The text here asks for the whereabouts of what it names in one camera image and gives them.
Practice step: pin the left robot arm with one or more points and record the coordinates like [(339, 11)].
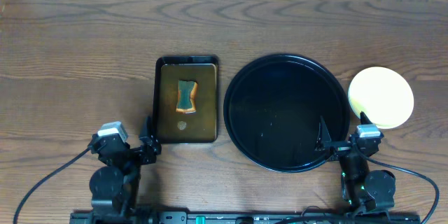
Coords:
[(114, 187)]

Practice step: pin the black rectangular water tray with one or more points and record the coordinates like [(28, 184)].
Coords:
[(200, 127)]

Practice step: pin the green orange sponge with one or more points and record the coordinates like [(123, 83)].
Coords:
[(186, 96)]

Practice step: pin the yellow plate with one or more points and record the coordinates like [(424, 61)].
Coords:
[(383, 95)]

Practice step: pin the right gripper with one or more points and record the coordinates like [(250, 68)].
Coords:
[(339, 148)]

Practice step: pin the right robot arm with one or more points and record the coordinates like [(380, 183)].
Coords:
[(367, 191)]

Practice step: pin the black round tray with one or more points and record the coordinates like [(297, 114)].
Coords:
[(274, 109)]

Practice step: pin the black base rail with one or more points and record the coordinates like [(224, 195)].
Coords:
[(181, 217)]

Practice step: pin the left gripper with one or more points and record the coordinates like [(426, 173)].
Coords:
[(150, 141)]

